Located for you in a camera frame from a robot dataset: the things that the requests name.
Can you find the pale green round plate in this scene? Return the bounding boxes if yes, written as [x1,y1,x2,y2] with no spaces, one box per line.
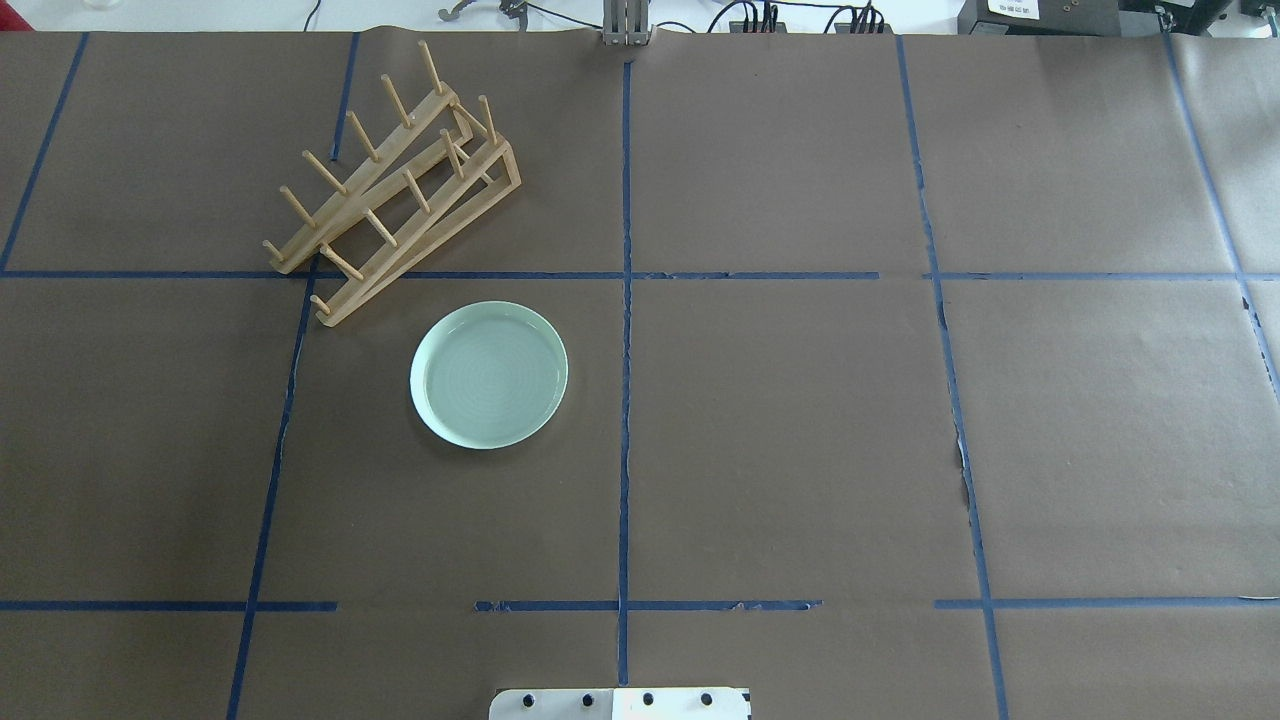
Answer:
[408,300,570,451]

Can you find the wooden plate rack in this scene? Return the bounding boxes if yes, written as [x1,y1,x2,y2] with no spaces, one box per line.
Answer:
[262,38,522,327]

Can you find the black box with white label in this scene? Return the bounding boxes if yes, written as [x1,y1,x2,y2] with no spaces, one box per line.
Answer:
[956,0,1121,37]

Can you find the grey aluminium profile post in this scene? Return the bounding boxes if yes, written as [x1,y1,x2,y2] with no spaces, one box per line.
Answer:
[600,0,652,46]

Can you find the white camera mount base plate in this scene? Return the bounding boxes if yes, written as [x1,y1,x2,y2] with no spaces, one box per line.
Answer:
[488,685,753,719]

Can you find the black cable hub left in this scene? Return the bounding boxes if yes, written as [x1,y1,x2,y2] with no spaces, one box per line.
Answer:
[716,1,785,35]

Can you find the black cable hub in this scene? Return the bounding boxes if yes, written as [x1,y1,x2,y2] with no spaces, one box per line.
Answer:
[849,1,888,35]
[716,1,785,35]

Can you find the black cable hub right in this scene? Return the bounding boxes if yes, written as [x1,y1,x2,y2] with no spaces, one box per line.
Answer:
[849,1,888,35]

